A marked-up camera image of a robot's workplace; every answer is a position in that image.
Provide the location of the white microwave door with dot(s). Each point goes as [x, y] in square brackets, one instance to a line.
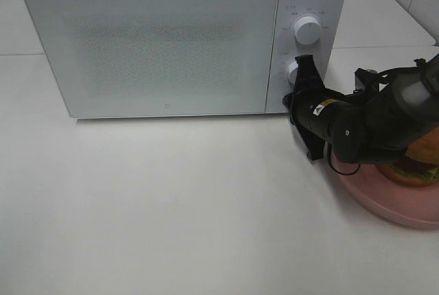
[150, 58]

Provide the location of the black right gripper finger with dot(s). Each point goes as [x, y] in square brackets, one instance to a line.
[288, 100]
[307, 76]

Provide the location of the white microwave oven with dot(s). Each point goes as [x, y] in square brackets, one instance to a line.
[302, 10]

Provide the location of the pink round plate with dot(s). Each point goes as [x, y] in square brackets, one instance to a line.
[414, 207]

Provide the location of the burger with sesame bun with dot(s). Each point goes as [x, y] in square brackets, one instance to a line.
[419, 166]

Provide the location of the upper white microwave knob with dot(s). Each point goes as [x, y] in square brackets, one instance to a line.
[307, 29]

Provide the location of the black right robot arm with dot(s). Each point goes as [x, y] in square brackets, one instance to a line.
[376, 123]

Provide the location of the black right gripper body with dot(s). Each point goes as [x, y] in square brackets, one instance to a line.
[309, 112]

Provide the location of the lower white microwave knob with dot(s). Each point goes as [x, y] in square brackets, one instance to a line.
[292, 70]

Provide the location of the white microwave knob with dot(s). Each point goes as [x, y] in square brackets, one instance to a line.
[307, 29]
[292, 70]

